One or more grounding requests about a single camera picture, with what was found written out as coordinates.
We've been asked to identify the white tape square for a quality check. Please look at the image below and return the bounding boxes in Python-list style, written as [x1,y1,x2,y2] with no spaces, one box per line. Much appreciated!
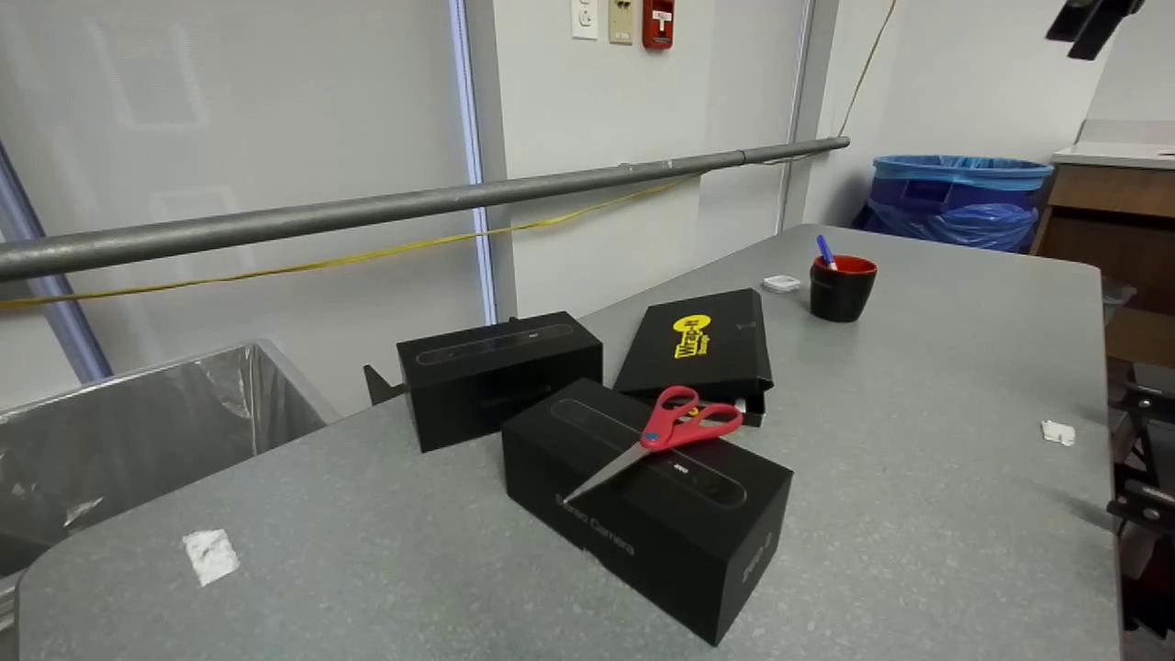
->
[180,525,243,588]

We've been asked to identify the black mug red inside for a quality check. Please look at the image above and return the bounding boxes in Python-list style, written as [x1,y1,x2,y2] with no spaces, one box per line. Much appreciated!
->
[806,252,881,328]

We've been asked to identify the grey bin clear liner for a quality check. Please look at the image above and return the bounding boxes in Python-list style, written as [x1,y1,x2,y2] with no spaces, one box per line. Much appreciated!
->
[0,337,342,580]

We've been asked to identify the large black cardboard box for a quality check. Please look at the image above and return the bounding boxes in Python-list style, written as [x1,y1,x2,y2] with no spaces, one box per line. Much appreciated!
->
[498,374,795,651]

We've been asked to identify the blue lined trash bin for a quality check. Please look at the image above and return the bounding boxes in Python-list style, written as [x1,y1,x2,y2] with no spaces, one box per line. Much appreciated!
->
[853,149,1056,255]

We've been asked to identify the grey metal rail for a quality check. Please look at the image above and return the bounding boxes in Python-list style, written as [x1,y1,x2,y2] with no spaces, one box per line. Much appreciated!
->
[0,130,855,285]

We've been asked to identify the black table clamp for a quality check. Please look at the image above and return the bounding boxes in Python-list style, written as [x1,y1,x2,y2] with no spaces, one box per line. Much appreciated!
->
[358,359,412,406]

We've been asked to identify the beige wall plate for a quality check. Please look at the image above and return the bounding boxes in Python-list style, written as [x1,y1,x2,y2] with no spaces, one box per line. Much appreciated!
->
[604,0,640,47]

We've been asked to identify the flat black box yellow logo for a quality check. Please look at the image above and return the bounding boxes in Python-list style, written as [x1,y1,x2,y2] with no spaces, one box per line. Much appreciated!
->
[612,285,779,428]

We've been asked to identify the yellow cord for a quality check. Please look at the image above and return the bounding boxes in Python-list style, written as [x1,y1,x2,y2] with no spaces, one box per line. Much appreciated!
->
[0,0,901,315]

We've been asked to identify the white light switch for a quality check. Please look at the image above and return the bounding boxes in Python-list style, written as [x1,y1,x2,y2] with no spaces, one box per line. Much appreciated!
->
[569,0,604,44]

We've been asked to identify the small black cardboard box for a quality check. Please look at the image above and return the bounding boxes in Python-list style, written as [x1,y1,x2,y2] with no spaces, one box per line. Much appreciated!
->
[395,307,604,454]

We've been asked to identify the brown wooden desk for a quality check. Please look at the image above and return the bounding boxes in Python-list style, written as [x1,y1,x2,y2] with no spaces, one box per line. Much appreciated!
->
[1033,146,1175,369]

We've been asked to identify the red handled scissors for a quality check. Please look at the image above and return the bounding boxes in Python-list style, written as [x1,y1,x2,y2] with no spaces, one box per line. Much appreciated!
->
[559,381,748,507]

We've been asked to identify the black equipment beside table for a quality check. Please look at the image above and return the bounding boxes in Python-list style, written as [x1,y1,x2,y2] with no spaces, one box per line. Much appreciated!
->
[1101,376,1175,640]

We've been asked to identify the red fire alarm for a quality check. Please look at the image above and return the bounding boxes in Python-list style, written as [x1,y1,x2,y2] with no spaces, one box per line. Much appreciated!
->
[640,0,678,55]

